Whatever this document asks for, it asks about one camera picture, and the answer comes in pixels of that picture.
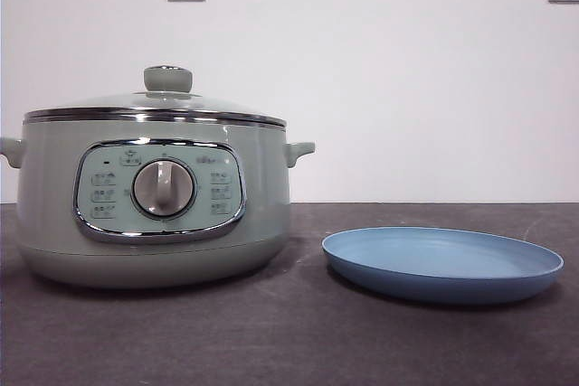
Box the glass lid with green knob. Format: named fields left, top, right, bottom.
left=24, top=65, right=288, bottom=128

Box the pale green electric steamer pot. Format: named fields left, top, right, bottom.
left=0, top=115, right=317, bottom=290

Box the blue round plate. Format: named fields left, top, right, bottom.
left=321, top=224, right=565, bottom=306

